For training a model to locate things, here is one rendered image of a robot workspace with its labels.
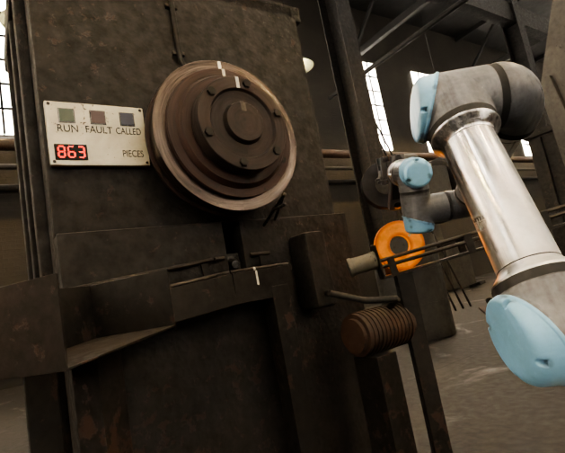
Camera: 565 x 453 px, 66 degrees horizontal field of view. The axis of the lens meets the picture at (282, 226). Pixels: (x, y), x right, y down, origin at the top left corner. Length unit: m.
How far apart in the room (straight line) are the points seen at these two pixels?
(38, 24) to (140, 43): 0.28
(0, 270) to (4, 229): 0.58
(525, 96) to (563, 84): 2.86
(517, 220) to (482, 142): 0.14
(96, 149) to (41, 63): 0.28
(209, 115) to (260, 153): 0.18
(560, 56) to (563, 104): 0.34
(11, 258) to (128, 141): 6.00
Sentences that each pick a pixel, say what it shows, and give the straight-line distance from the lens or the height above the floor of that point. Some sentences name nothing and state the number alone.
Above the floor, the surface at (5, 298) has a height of 0.70.
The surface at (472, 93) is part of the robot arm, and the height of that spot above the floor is 0.89.
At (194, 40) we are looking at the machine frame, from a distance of 1.63.
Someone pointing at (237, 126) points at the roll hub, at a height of 1.10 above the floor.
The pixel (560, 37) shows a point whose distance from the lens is 3.78.
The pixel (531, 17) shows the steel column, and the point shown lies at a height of 5.25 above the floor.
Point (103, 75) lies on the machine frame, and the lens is 1.45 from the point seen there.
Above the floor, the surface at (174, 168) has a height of 1.01.
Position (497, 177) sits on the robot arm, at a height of 0.74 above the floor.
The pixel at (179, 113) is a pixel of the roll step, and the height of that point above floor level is 1.15.
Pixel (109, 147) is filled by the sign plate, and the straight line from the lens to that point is 1.33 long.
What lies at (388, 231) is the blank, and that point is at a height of 0.75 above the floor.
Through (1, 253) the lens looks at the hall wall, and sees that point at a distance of 7.27.
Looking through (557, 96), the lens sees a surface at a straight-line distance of 3.70.
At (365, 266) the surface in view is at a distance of 1.37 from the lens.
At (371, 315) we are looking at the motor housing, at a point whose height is 0.52.
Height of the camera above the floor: 0.64
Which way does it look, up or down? 8 degrees up
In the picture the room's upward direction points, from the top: 10 degrees counter-clockwise
